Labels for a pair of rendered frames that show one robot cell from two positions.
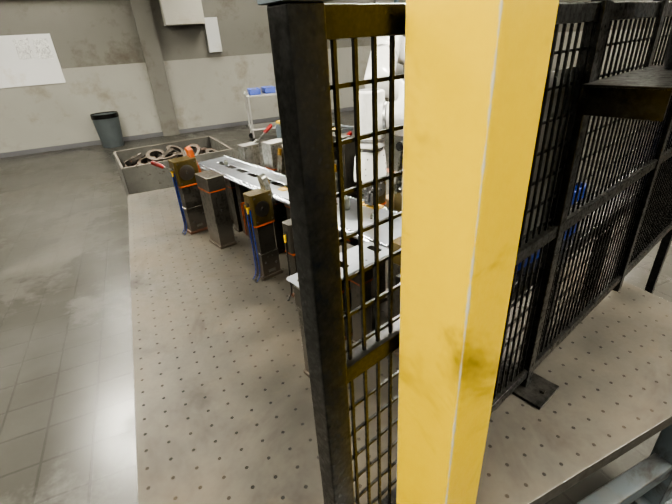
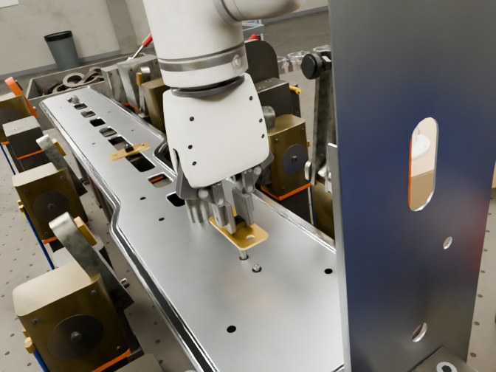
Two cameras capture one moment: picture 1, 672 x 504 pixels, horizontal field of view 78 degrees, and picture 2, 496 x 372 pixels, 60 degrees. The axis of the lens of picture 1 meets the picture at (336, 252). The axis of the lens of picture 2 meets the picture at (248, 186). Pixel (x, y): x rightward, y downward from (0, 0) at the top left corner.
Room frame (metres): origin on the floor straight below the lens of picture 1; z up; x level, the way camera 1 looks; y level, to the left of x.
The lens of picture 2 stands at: (0.81, -0.23, 1.34)
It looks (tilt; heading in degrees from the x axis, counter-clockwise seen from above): 29 degrees down; 12
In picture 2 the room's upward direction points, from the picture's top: 10 degrees counter-clockwise
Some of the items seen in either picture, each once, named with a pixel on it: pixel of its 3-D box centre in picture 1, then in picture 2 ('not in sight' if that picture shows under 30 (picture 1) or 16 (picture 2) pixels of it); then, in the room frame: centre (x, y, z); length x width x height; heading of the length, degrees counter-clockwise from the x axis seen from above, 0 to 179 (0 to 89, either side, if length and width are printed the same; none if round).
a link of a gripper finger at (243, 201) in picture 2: not in sight; (249, 192); (1.23, -0.14, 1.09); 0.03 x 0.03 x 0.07; 39
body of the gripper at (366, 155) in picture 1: (370, 163); (216, 124); (1.22, -0.12, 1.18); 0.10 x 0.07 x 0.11; 129
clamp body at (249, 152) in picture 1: (255, 177); (136, 117); (2.15, 0.40, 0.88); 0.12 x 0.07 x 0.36; 129
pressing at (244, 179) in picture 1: (284, 188); (123, 151); (1.59, 0.19, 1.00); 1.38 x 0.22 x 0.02; 39
